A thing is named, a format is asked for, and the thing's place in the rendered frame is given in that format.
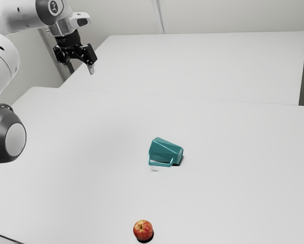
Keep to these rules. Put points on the red apple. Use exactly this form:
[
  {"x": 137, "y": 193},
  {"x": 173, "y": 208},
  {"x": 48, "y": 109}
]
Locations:
[{"x": 143, "y": 228}]

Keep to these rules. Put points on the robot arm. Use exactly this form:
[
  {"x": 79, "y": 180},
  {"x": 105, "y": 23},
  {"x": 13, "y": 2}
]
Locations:
[{"x": 4, "y": 58}]

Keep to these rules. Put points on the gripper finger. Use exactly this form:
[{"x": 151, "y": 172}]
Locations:
[
  {"x": 60, "y": 54},
  {"x": 89, "y": 56}
]

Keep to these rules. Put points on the teal faceted mug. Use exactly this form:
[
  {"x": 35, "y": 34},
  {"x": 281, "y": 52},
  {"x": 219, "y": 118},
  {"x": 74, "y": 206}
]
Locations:
[{"x": 164, "y": 152}]

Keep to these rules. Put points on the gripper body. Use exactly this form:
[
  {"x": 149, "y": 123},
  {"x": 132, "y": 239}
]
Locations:
[{"x": 68, "y": 40}]

